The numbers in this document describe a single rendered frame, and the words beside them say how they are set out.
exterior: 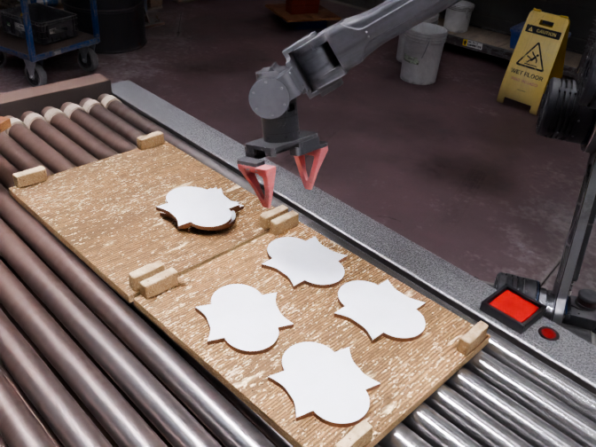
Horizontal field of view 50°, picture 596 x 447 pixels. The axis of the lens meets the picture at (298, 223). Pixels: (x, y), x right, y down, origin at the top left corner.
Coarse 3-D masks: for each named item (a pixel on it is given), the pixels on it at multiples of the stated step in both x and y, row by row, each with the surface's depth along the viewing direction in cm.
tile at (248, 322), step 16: (224, 288) 98; (240, 288) 98; (208, 304) 94; (224, 304) 94; (240, 304) 95; (256, 304) 95; (272, 304) 95; (208, 320) 91; (224, 320) 92; (240, 320) 92; (256, 320) 92; (272, 320) 92; (288, 320) 93; (224, 336) 89; (240, 336) 89; (256, 336) 89; (272, 336) 89; (240, 352) 87; (256, 352) 87
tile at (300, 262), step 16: (288, 240) 110; (304, 240) 110; (272, 256) 105; (288, 256) 106; (304, 256) 106; (320, 256) 106; (336, 256) 107; (288, 272) 102; (304, 272) 102; (320, 272) 103; (336, 272) 103
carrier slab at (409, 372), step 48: (192, 288) 98; (288, 288) 100; (336, 288) 101; (192, 336) 90; (288, 336) 91; (336, 336) 92; (432, 336) 93; (240, 384) 83; (384, 384) 85; (432, 384) 85; (288, 432) 77; (336, 432) 77; (384, 432) 78
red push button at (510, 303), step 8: (504, 296) 104; (512, 296) 104; (496, 304) 102; (504, 304) 102; (512, 304) 102; (520, 304) 102; (528, 304) 102; (504, 312) 100; (512, 312) 100; (520, 312) 100; (528, 312) 101; (520, 320) 99
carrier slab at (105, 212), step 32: (128, 160) 132; (160, 160) 133; (192, 160) 134; (32, 192) 118; (64, 192) 119; (96, 192) 120; (128, 192) 121; (160, 192) 122; (224, 192) 123; (64, 224) 110; (96, 224) 111; (128, 224) 112; (160, 224) 112; (256, 224) 115; (96, 256) 103; (128, 256) 104; (160, 256) 105; (192, 256) 105; (128, 288) 97
